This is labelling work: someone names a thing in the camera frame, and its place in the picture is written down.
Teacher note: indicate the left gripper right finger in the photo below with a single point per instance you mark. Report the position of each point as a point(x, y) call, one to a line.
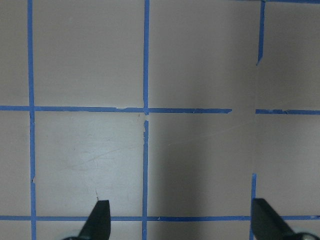
point(266, 224)

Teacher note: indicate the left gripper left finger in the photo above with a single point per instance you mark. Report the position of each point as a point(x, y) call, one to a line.
point(98, 224)

